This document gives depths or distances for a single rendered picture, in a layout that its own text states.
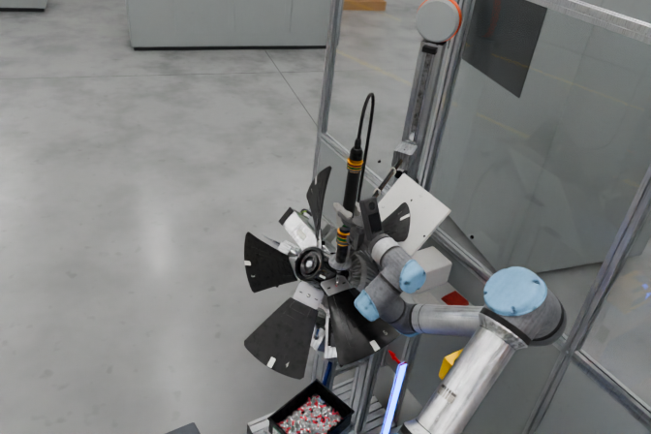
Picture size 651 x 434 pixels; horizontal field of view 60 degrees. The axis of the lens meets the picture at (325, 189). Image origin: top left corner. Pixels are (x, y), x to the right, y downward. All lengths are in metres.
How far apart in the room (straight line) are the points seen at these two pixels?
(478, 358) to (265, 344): 0.86
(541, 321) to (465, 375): 0.19
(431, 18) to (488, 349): 1.24
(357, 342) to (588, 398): 0.88
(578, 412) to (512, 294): 1.11
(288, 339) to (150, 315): 1.63
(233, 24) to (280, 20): 0.58
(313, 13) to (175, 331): 5.00
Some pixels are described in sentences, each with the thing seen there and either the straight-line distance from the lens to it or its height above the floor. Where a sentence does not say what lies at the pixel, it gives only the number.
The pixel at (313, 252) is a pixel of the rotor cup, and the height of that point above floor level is 1.24.
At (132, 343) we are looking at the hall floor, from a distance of 3.28.
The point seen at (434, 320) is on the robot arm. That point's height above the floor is 1.39.
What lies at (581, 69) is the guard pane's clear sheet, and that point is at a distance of 1.90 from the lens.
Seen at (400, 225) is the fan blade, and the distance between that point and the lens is 1.73.
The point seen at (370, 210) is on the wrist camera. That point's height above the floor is 1.56.
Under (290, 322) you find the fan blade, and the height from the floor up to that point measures 1.05.
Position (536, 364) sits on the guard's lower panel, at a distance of 2.31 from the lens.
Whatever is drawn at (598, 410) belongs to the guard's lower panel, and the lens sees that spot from 2.21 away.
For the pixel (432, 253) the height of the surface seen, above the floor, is 0.97.
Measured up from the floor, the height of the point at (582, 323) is 1.11.
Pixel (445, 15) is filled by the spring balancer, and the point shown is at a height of 1.91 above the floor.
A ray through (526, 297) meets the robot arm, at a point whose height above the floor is 1.66.
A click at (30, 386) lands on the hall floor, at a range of 3.21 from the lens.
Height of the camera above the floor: 2.39
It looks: 32 degrees down
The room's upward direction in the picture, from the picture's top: 7 degrees clockwise
